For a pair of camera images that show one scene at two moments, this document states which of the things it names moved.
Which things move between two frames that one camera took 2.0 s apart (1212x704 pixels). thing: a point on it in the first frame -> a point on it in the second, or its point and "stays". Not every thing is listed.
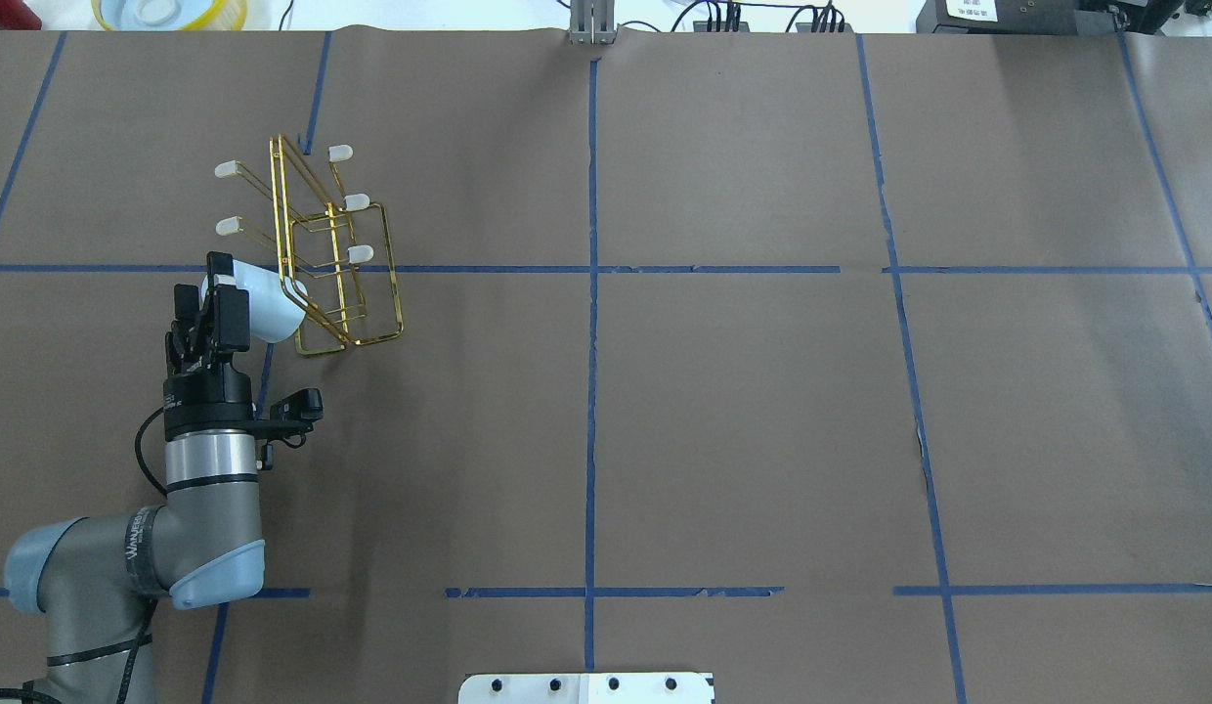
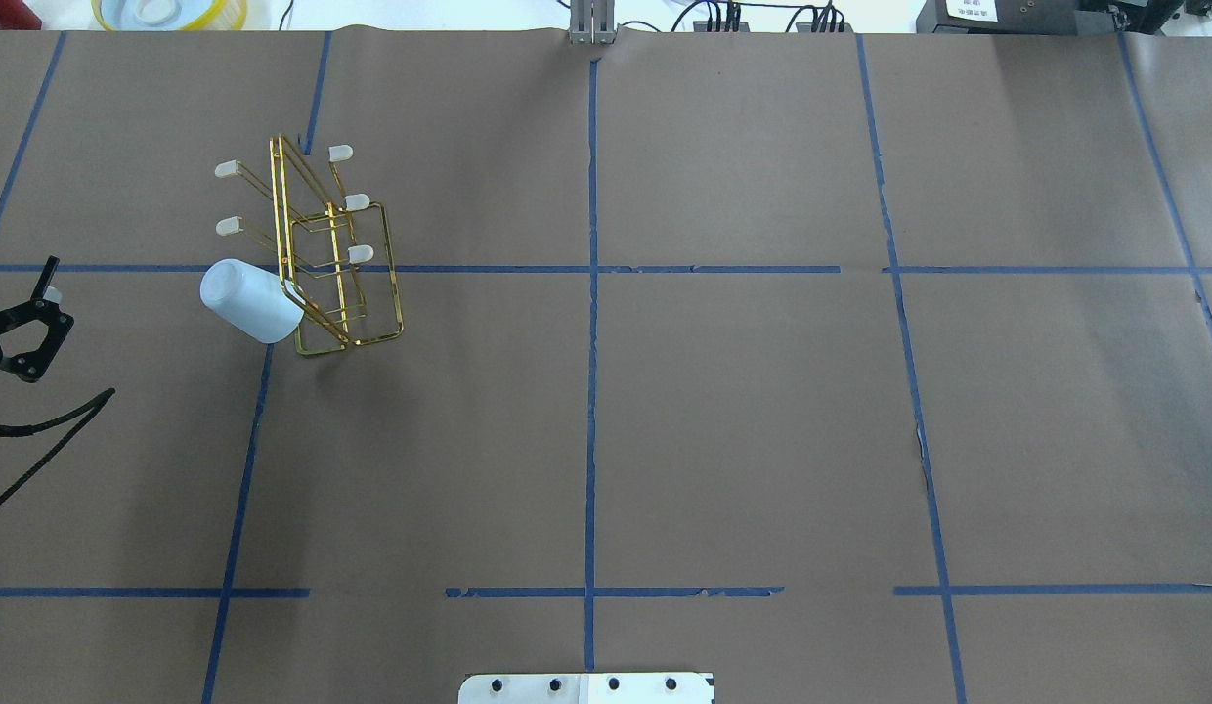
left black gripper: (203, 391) -> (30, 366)
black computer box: (1017, 17) stays
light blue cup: (274, 312) stays
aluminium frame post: (592, 22) stays
